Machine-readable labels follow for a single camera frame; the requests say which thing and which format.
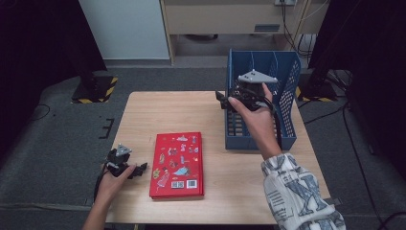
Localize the hand-held gripper cable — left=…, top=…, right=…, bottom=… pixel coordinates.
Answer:
left=93, top=169, right=109, bottom=203
left=245, top=87, right=284, bottom=151

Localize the right hand-held gripper cable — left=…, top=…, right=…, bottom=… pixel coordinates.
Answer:
left=245, top=87, right=284, bottom=151

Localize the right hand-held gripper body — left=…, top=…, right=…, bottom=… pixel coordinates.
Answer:
left=231, top=68, right=279, bottom=112

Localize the black floor cable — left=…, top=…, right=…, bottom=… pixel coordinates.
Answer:
left=377, top=210, right=406, bottom=230
left=30, top=103, right=52, bottom=122
left=302, top=101, right=350, bottom=126
left=342, top=104, right=385, bottom=230

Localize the left hand-held gripper cable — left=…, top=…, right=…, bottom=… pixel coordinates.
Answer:
left=93, top=169, right=109, bottom=203

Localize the person's left hand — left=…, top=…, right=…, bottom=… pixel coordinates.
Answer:
left=95, top=164, right=138, bottom=206

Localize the black curtain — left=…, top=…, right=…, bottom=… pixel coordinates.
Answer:
left=306, top=0, right=406, bottom=181

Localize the bundle of black cables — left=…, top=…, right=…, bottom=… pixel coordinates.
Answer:
left=280, top=0, right=313, bottom=60

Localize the person's right hand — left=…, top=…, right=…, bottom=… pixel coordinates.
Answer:
left=227, top=81, right=283, bottom=151

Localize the blue plastic file rack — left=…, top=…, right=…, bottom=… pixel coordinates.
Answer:
left=224, top=48, right=302, bottom=151

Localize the yellow cable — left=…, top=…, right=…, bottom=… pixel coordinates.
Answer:
left=294, top=0, right=330, bottom=50

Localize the striped black stand base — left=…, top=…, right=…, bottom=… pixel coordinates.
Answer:
left=70, top=75, right=119, bottom=104
left=295, top=75, right=338, bottom=104

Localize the red picture book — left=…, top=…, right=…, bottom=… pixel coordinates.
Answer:
left=148, top=130, right=206, bottom=201

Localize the beige desk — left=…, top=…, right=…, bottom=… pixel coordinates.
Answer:
left=159, top=0, right=329, bottom=67

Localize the blue picture book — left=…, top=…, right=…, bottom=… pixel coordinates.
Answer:
left=228, top=106, right=237, bottom=138

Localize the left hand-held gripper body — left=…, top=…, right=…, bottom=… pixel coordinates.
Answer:
left=105, top=143, right=133, bottom=178

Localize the white cabinet panel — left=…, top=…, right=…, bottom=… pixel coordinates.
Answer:
left=78, top=0, right=170, bottom=61

